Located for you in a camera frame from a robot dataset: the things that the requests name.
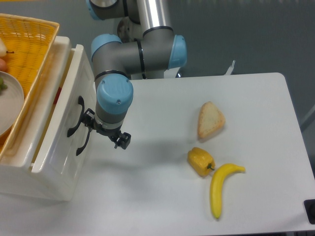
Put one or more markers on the orange fruit in basket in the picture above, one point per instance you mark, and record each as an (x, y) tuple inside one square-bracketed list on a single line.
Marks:
[(3, 65)]

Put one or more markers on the white drawer cabinet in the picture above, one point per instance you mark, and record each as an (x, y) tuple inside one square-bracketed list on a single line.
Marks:
[(16, 176)]

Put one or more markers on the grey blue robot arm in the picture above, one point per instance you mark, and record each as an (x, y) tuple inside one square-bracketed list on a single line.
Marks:
[(157, 48)]

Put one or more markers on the yellow wicker basket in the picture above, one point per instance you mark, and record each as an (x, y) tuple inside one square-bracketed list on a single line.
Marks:
[(30, 39)]

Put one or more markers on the green grapes on plate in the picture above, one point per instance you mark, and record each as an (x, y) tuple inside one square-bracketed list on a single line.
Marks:
[(3, 86)]

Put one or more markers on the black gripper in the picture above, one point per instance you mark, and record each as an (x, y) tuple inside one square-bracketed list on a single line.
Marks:
[(112, 130)]

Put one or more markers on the white pear in basket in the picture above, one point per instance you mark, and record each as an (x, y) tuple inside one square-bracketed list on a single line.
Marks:
[(3, 49)]

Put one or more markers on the yellow bell pepper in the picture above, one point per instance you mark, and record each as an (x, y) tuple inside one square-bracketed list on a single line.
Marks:
[(201, 161)]

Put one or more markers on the triangular bread slice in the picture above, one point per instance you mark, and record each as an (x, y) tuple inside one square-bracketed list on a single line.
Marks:
[(210, 120)]

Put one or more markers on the grey ceramic plate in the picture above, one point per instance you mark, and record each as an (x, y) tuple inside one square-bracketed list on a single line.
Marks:
[(11, 102)]

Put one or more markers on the red bell pepper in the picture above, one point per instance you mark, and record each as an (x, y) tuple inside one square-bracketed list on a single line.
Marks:
[(57, 95)]

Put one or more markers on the black object at table edge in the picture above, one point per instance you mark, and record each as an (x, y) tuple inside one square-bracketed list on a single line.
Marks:
[(310, 210)]

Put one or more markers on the yellow banana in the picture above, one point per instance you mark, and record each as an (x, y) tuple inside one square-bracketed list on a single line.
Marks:
[(216, 186)]

